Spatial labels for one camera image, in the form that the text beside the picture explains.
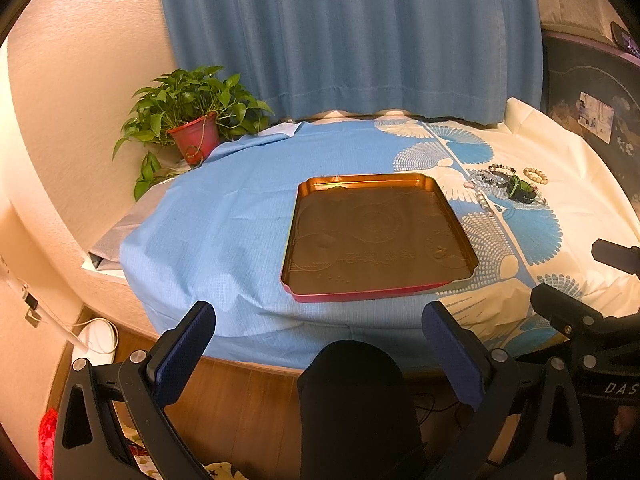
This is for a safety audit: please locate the black green watch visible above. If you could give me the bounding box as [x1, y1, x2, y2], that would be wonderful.
[506, 174, 538, 204]

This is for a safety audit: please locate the silver charm bracelet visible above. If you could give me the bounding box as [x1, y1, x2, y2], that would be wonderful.
[466, 169, 501, 212]

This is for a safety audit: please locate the red floral cloth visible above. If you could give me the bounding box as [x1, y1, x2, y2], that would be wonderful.
[38, 408, 58, 480]

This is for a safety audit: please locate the white round device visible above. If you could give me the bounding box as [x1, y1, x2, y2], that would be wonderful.
[72, 318, 118, 366]

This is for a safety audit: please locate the person's black-clad knee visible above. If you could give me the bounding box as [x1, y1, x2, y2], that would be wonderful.
[297, 340, 427, 479]

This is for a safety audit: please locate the orange metal tray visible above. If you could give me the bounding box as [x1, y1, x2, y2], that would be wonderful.
[280, 174, 480, 304]

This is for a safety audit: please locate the blue patterned bed cover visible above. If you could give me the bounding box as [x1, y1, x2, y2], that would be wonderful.
[120, 100, 639, 369]

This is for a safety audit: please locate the blue curtain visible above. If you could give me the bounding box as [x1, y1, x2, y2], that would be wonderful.
[162, 0, 544, 125]

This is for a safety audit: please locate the red flower pot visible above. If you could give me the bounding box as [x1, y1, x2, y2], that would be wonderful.
[168, 112, 220, 167]

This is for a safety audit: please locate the green potted plant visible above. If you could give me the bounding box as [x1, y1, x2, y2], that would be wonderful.
[112, 64, 276, 203]

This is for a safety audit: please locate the white cable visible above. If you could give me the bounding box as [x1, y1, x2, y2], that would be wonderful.
[0, 259, 120, 356]

